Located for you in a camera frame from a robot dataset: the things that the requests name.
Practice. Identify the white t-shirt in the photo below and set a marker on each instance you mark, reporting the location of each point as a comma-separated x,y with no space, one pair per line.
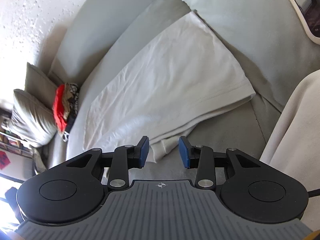
162,80

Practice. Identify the person's right leg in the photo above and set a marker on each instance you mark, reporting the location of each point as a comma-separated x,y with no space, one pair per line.
300,130

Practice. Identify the grey sofa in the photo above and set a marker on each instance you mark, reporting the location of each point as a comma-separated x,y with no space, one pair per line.
225,142

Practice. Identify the bookshelf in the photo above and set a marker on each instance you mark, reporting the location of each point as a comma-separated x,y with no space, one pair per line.
15,142

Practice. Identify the smartphone in white case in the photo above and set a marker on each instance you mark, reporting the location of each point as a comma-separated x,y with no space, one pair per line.
312,17

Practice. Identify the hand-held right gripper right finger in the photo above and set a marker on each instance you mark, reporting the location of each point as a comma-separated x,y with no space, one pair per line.
183,152

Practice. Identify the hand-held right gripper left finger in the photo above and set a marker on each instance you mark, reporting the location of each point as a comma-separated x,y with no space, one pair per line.
143,152

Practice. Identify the red paper decoration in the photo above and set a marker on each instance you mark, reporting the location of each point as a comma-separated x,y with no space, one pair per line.
3,160

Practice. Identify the light beige throw pillow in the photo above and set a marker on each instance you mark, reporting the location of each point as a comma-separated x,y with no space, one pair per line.
32,120

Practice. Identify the red garment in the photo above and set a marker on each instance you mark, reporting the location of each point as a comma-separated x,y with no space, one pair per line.
60,110

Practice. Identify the grey sofa back cushion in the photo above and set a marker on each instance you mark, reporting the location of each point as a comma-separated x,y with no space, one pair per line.
100,30

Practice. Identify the olive throw pillow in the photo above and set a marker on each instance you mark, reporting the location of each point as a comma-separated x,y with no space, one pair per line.
40,80

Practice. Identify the black white patterned garment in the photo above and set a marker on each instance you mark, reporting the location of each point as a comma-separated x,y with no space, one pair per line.
72,121

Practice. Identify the beige patterned garment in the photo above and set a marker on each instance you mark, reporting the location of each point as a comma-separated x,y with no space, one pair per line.
66,92

